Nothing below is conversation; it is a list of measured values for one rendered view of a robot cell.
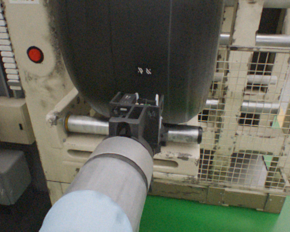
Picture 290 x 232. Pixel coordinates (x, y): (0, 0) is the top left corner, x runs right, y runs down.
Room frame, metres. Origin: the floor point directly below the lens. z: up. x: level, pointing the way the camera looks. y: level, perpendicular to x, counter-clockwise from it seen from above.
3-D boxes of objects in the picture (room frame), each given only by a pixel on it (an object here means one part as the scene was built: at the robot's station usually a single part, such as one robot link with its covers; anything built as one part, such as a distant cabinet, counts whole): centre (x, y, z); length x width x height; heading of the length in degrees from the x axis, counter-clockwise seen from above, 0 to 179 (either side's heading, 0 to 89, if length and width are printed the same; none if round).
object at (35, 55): (0.67, 0.28, 1.06); 0.03 x 0.02 x 0.03; 80
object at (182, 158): (0.57, 0.04, 0.83); 0.36 x 0.09 x 0.06; 80
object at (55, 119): (0.74, 0.19, 0.90); 0.40 x 0.03 x 0.10; 170
